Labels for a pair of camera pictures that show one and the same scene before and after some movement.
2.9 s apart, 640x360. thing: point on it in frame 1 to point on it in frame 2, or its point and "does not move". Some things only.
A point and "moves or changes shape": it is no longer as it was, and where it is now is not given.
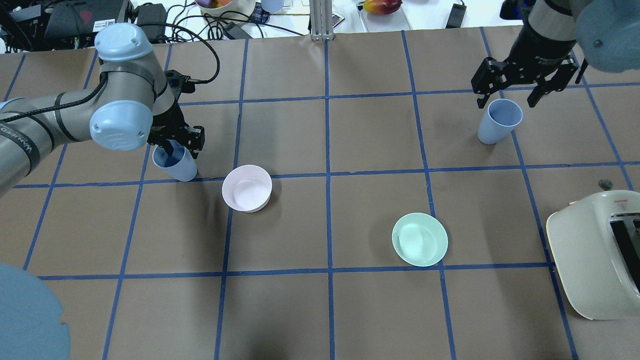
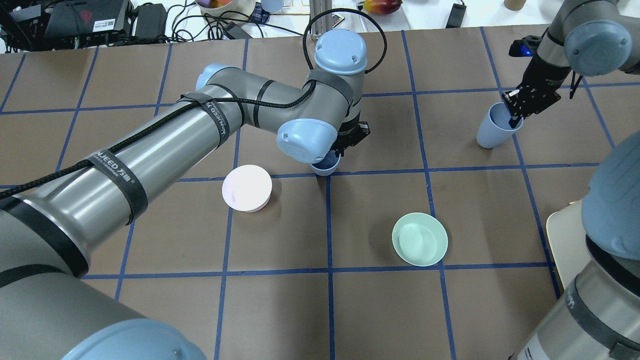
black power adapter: [456, 16] does not move
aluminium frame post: [321, 25] does not move
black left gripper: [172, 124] to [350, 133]
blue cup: [181, 164] moves or changes shape
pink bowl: [247, 188] does not move
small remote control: [337, 19] does not move
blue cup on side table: [272, 6] does not move
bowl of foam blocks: [228, 11] does not move
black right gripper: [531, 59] to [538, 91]
